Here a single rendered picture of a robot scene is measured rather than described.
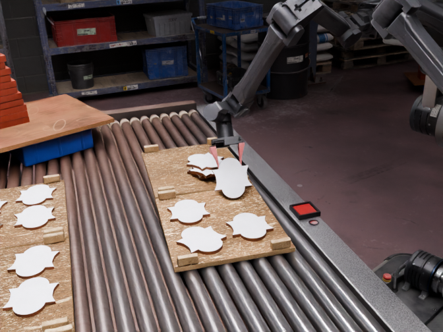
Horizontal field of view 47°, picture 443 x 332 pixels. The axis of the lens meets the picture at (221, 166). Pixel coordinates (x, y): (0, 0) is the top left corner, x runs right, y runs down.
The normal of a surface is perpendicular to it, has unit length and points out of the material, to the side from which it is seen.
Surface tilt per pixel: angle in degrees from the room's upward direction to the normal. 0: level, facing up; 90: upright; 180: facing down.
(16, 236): 0
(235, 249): 0
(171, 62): 90
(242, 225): 0
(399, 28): 87
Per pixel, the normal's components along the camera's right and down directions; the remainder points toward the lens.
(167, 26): 0.47, 0.46
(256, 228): -0.04, -0.91
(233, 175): 0.00, -0.38
